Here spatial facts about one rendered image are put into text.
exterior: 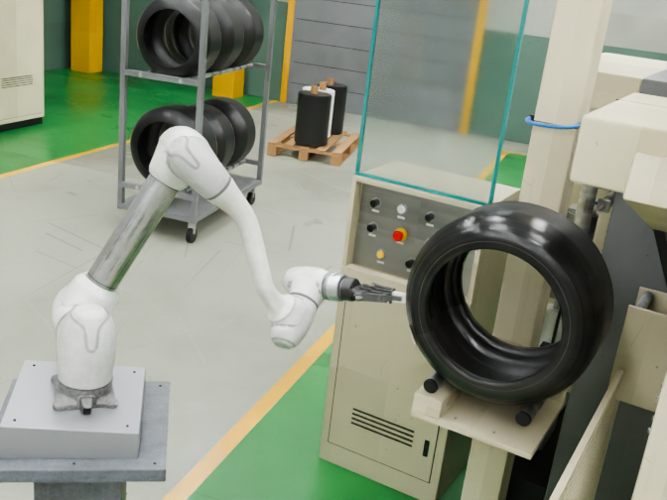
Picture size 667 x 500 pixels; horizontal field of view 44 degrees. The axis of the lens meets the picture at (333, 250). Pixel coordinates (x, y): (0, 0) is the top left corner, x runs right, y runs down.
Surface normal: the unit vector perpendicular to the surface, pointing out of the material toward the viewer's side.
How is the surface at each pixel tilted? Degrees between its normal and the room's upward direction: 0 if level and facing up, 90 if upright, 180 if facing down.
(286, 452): 0
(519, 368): 37
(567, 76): 90
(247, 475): 0
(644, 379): 90
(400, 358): 90
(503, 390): 100
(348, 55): 90
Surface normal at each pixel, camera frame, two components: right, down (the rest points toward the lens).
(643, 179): -0.43, -0.06
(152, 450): 0.11, -0.94
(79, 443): 0.16, 0.35
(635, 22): -0.35, 0.28
